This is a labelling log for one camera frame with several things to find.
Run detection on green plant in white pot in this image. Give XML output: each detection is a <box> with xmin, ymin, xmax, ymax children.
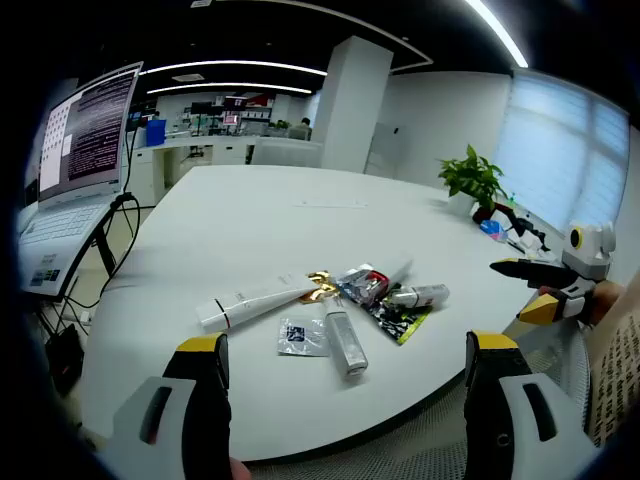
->
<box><xmin>438</xmin><ymin>144</ymin><xmax>509</xmax><ymax>216</ymax></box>

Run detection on clear skincare sachet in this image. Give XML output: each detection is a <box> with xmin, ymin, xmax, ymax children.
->
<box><xmin>277</xmin><ymin>317</ymin><xmax>331</xmax><ymax>358</ymax></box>

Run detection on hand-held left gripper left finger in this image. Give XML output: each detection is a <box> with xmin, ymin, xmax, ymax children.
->
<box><xmin>102</xmin><ymin>332</ymin><xmax>234</xmax><ymax>480</ymax></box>

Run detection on black power adapter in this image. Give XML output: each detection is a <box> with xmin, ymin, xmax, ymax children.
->
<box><xmin>44</xmin><ymin>323</ymin><xmax>84</xmax><ymax>396</ymax></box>

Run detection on blue bin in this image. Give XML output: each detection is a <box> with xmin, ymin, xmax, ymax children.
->
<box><xmin>145</xmin><ymin>118</ymin><xmax>167</xmax><ymax>147</ymax></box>

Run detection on black green skincare sachet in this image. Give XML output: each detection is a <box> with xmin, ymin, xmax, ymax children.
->
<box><xmin>362</xmin><ymin>294</ymin><xmax>434</xmax><ymax>346</ymax></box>

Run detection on white window blind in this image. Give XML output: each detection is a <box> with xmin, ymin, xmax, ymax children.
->
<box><xmin>492</xmin><ymin>69</ymin><xmax>631</xmax><ymax>236</ymax></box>

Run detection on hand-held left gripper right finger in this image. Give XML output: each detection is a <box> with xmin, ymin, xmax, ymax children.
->
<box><xmin>463</xmin><ymin>329</ymin><xmax>600</xmax><ymax>480</ymax></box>

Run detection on small white skincare spray bottle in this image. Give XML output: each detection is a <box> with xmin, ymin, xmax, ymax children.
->
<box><xmin>387</xmin><ymin>283</ymin><xmax>451</xmax><ymax>310</ymax></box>
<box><xmin>323</xmin><ymin>307</ymin><xmax>370</xmax><ymax>381</ymax></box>

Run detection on person's printed shirt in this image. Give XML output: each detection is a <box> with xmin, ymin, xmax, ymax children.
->
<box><xmin>584</xmin><ymin>279</ymin><xmax>640</xmax><ymax>446</ymax></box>

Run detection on white skincare tube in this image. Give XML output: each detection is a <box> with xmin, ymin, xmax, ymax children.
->
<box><xmin>194</xmin><ymin>271</ymin><xmax>326</xmax><ymax>332</ymax></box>

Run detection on background display shelves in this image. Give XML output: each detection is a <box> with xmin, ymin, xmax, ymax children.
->
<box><xmin>174</xmin><ymin>94</ymin><xmax>274</xmax><ymax>136</ymax></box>

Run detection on person's right hand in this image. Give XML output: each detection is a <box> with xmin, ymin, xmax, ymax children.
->
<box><xmin>588</xmin><ymin>279</ymin><xmax>628</xmax><ymax>330</ymax></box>

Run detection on white laptop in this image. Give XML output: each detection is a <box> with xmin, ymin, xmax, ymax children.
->
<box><xmin>17</xmin><ymin>60</ymin><xmax>145</xmax><ymax>301</ymax></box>

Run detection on blue packet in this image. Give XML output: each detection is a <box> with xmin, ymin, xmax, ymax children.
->
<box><xmin>479</xmin><ymin>219</ymin><xmax>509</xmax><ymax>242</ymax></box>

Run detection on gold skincare sachet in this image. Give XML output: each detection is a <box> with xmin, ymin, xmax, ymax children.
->
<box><xmin>298</xmin><ymin>269</ymin><xmax>342</xmax><ymax>305</ymax></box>

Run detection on white mesh office chair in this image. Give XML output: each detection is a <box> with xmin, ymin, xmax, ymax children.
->
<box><xmin>502</xmin><ymin>319</ymin><xmax>591</xmax><ymax>436</ymax></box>

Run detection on silver skincare sachet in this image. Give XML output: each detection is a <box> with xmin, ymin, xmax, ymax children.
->
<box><xmin>333</xmin><ymin>272</ymin><xmax>386</xmax><ymax>307</ymax></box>

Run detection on red collar skincare pump bottle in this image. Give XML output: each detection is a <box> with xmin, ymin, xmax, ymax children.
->
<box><xmin>342</xmin><ymin>258</ymin><xmax>415</xmax><ymax>304</ymax></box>

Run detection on black device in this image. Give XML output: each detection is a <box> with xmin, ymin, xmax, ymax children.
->
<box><xmin>494</xmin><ymin>202</ymin><xmax>551</xmax><ymax>251</ymax></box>

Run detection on black laptop stand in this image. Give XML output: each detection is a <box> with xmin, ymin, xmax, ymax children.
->
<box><xmin>29</xmin><ymin>197</ymin><xmax>144</xmax><ymax>321</ymax></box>

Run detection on black cable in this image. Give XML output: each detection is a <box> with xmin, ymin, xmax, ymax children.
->
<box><xmin>64</xmin><ymin>127</ymin><xmax>144</xmax><ymax>326</ymax></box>

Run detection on white counter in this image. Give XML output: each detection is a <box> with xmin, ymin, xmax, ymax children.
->
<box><xmin>132</xmin><ymin>134</ymin><xmax>261</xmax><ymax>206</ymax></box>

